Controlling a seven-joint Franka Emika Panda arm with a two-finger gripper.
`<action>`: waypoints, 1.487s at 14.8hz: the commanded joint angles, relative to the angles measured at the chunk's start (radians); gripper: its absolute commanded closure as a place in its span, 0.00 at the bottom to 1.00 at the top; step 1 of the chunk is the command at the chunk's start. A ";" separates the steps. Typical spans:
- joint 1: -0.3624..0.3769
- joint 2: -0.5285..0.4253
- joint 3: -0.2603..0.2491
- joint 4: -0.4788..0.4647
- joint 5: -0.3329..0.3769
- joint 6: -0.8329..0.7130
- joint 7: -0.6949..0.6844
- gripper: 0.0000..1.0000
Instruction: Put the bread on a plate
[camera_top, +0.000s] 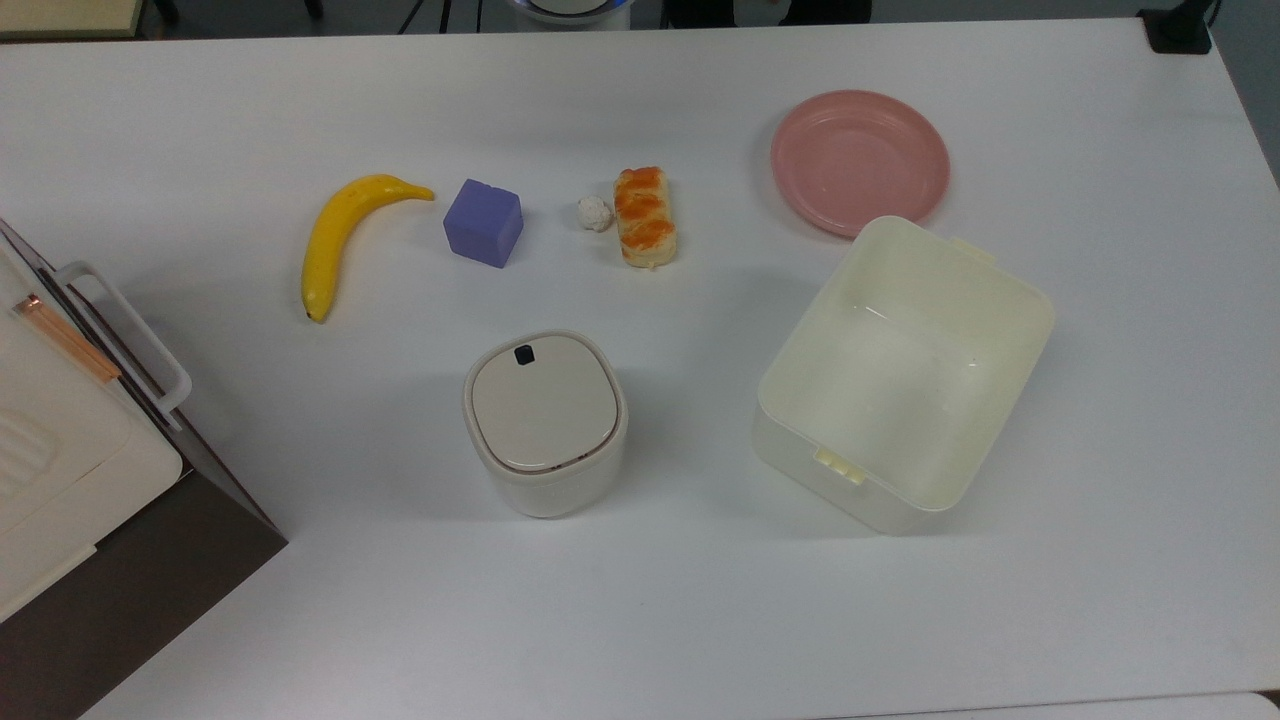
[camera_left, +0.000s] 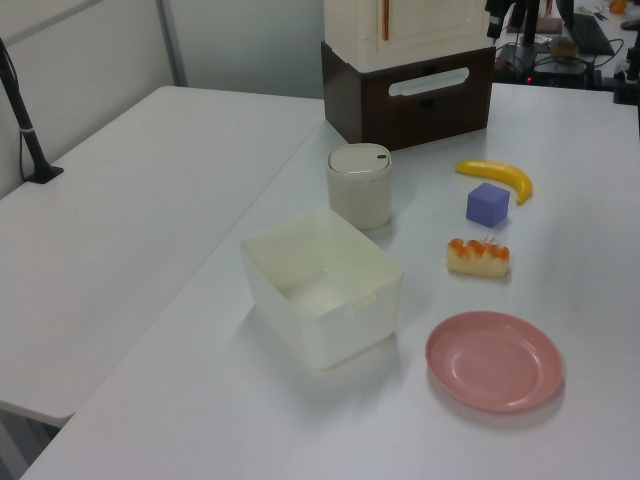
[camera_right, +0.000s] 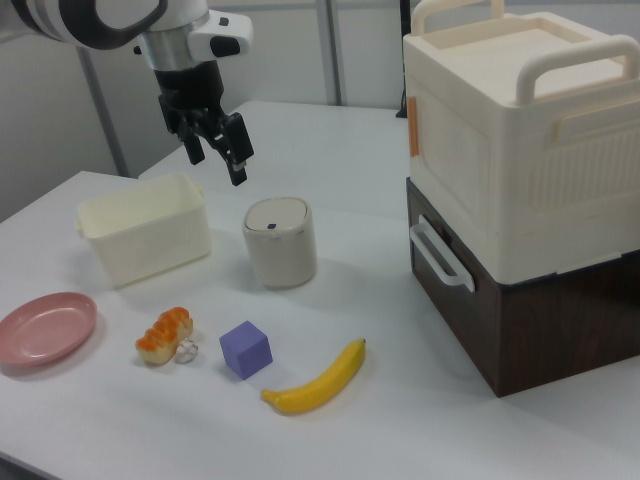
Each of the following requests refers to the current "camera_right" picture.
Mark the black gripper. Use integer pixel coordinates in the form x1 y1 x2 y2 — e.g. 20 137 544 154
153 59 255 188

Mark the toy bread loaf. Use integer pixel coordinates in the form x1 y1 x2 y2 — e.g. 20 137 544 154
135 306 195 366

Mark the pink plate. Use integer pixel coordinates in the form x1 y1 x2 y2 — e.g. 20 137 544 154
0 291 99 370

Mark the white rectangular plastic bin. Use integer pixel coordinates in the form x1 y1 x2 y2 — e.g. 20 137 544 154
74 172 214 290

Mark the beige cylindrical trash can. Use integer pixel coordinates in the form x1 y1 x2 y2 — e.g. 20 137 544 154
242 197 319 290

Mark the orange tape strip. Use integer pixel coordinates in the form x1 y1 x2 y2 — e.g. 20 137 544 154
407 97 421 159

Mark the purple cube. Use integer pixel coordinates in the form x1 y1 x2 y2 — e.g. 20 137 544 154
218 320 274 382

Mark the small crumpled white object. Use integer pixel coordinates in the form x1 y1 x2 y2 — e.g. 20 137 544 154
173 337 200 365

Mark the black clamp pole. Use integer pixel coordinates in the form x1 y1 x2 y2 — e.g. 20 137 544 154
396 0 409 120

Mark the yellow toy banana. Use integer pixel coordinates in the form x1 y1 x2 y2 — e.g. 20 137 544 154
260 337 368 416

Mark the cream plastic storage box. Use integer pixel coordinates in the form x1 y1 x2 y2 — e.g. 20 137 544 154
402 0 640 281

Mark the dark brown wooden drawer box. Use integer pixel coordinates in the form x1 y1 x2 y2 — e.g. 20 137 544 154
405 177 640 399

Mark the white drawer handle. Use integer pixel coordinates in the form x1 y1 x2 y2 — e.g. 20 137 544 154
409 214 476 292

